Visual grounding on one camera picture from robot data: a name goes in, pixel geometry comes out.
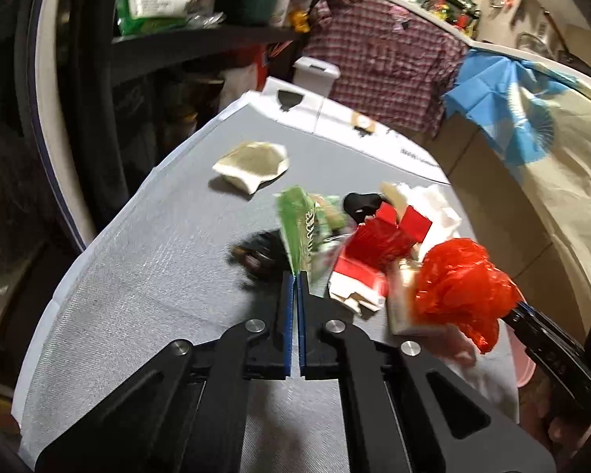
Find blue cloth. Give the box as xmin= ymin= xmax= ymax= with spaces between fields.
xmin=443 ymin=49 xmax=579 ymax=166

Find white cardboard box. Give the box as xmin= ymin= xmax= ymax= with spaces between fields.
xmin=249 ymin=76 xmax=449 ymax=183

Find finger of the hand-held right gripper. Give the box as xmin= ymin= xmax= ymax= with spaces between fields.
xmin=503 ymin=316 xmax=543 ymax=353
xmin=515 ymin=302 xmax=555 ymax=328

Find black shelf rack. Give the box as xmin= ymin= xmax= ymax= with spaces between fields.
xmin=74 ymin=0 xmax=321 ymax=158

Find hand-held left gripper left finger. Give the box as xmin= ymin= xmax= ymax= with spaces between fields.
xmin=34 ymin=273 xmax=296 ymax=473

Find white tissue paper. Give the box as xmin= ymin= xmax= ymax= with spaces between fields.
xmin=381 ymin=182 xmax=461 ymax=257

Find green snack wrapper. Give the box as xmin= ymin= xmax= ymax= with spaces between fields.
xmin=275 ymin=186 xmax=348 ymax=277

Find crumpled beige paper cup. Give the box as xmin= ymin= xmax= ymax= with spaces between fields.
xmin=212 ymin=142 xmax=290 ymax=194

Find pink plastic bucket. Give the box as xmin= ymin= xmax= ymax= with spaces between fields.
xmin=512 ymin=342 xmax=537 ymax=387

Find red plaid shirt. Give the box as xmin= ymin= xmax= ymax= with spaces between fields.
xmin=303 ymin=0 xmax=468 ymax=136

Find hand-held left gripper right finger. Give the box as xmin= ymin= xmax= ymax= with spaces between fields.
xmin=298 ymin=273 xmax=557 ymax=473

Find white lidded bin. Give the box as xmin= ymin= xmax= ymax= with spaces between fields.
xmin=293 ymin=56 xmax=340 ymax=99

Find small black object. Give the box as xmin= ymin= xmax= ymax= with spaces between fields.
xmin=231 ymin=231 xmax=291 ymax=284
xmin=343 ymin=192 xmax=385 ymax=225

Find colourful toys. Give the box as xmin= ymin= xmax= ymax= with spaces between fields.
xmin=424 ymin=0 xmax=481 ymax=35

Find green and white packet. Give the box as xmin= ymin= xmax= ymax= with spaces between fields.
xmin=115 ymin=0 xmax=193 ymax=35

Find red plastic bag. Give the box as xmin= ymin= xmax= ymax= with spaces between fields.
xmin=414 ymin=238 xmax=522 ymax=353

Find red and white carton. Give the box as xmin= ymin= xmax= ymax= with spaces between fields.
xmin=327 ymin=202 xmax=434 ymax=313

